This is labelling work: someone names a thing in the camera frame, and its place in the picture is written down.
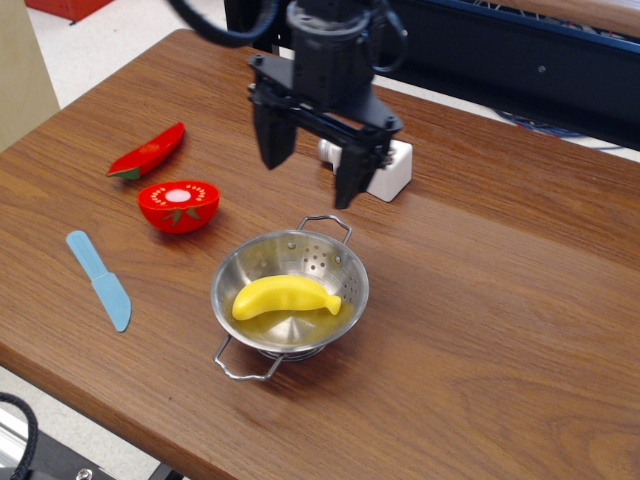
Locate blue cables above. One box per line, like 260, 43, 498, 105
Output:
492, 108, 640, 154

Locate light blue toy knife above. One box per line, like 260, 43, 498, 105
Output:
66, 230, 132, 333

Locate black base with screw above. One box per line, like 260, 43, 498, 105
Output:
29, 432, 125, 479

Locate red toy chili pepper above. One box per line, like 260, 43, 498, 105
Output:
106, 122, 185, 180

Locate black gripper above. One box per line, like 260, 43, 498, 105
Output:
249, 1, 404, 209

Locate beige cabinet panel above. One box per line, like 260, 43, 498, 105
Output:
0, 1, 60, 150

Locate red box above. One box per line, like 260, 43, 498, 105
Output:
25, 0, 112, 22

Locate red toy tomato half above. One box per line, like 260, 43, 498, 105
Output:
137, 180, 221, 234

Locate white salt shaker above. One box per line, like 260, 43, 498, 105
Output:
317, 139, 413, 202

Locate steel colander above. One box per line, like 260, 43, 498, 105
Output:
210, 216, 370, 381

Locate black braided cable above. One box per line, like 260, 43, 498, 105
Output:
0, 392, 40, 480

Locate yellow toy banana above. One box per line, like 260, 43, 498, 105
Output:
232, 275, 342, 321

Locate black metal frame rail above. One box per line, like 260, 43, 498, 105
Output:
252, 1, 639, 149

